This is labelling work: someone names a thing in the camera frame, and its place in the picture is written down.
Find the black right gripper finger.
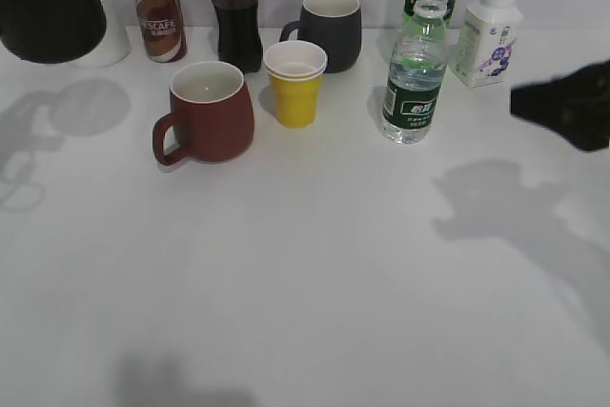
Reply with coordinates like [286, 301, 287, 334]
[510, 61, 609, 152]

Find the black mug white inside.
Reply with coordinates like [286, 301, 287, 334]
[1, 0, 107, 64]

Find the dark grey mug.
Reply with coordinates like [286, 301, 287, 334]
[279, 0, 362, 73]

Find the red-brown mug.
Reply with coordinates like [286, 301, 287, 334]
[152, 61, 255, 167]

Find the white ceramic mug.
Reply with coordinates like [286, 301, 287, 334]
[69, 0, 132, 70]

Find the white milk carton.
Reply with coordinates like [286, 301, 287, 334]
[450, 0, 523, 88]

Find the clear water bottle green label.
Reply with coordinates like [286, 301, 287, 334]
[381, 0, 449, 145]

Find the yellow paper cup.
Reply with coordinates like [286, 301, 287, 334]
[269, 72, 323, 129]

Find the white paper cup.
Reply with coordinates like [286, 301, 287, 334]
[263, 40, 328, 79]

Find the cola bottle red label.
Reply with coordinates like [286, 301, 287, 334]
[212, 0, 263, 73]

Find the brown Nescafe coffee bottle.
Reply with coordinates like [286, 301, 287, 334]
[135, 0, 187, 64]

